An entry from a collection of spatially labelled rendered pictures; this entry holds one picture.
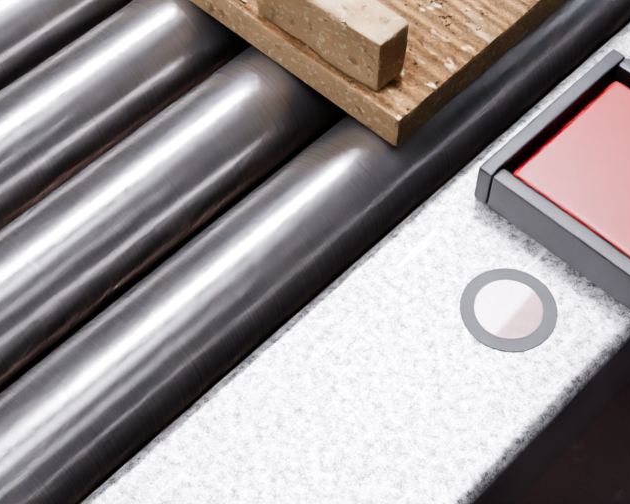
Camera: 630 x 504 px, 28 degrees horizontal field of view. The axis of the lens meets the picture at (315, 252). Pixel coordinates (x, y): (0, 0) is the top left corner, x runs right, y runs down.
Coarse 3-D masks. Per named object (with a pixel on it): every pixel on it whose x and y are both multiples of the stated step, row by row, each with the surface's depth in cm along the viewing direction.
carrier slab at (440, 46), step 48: (192, 0) 48; (240, 0) 46; (384, 0) 46; (432, 0) 46; (480, 0) 46; (528, 0) 46; (288, 48) 45; (432, 48) 44; (480, 48) 44; (336, 96) 44; (384, 96) 43; (432, 96) 43
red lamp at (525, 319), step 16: (496, 288) 41; (512, 288) 41; (528, 288) 41; (480, 304) 41; (496, 304) 41; (512, 304) 41; (528, 304) 41; (480, 320) 41; (496, 320) 41; (512, 320) 41; (528, 320) 41; (512, 336) 40
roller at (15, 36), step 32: (0, 0) 48; (32, 0) 48; (64, 0) 49; (96, 0) 50; (128, 0) 51; (0, 32) 48; (32, 32) 48; (64, 32) 49; (0, 64) 48; (32, 64) 49
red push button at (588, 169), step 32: (608, 96) 44; (576, 128) 43; (608, 128) 43; (544, 160) 43; (576, 160) 43; (608, 160) 43; (544, 192) 42; (576, 192) 42; (608, 192) 42; (608, 224) 41
